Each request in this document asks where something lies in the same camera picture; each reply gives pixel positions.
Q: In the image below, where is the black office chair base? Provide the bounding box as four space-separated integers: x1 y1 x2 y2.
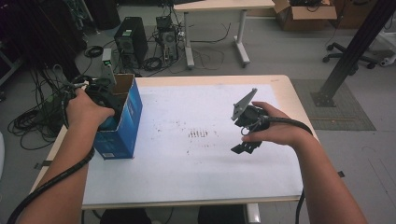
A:
322 42 379 70

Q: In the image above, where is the black curtain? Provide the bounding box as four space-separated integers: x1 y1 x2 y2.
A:
0 0 89 82

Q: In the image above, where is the tangle of black floor cables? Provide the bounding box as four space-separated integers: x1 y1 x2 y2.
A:
7 64 69 151

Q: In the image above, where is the blue cardboard box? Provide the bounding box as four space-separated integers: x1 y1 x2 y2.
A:
92 73 144 161

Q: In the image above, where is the person's left hand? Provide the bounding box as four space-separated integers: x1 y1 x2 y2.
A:
65 88 116 131

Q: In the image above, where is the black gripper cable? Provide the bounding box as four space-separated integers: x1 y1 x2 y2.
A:
6 147 96 224
263 115 314 224

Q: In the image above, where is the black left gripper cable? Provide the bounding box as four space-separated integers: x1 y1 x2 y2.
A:
6 147 96 224

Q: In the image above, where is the wooden desk with white legs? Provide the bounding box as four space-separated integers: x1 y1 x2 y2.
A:
173 0 276 70

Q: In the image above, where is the black computer tower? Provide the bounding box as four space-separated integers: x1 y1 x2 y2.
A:
113 16 149 68

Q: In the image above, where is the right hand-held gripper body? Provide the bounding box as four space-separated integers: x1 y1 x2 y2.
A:
231 88 272 135

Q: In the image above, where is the person's leg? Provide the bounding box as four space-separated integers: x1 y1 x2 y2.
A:
197 204 248 224
99 207 152 224

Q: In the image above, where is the open brown cardboard box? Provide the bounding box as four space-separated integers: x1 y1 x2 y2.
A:
273 0 338 32

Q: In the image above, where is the person's right hand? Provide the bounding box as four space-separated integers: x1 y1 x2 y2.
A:
241 101 308 147

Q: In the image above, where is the white table leg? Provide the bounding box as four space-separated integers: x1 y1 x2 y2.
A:
245 203 262 224

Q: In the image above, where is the dark floor mat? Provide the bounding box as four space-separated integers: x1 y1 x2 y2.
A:
290 77 377 132

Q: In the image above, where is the loose black floor cable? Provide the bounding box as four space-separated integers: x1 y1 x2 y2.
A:
190 21 233 44

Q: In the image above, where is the coiled black cable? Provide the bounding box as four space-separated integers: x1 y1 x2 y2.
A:
142 56 163 72
84 45 105 59

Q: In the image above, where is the open computer case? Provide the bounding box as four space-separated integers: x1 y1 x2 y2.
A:
155 15 180 62

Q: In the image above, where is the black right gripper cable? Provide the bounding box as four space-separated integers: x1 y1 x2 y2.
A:
263 115 314 224

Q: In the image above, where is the black metal post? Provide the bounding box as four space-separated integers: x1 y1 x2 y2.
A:
310 0 396 108

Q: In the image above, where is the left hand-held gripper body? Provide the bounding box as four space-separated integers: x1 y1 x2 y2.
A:
83 48 126 121

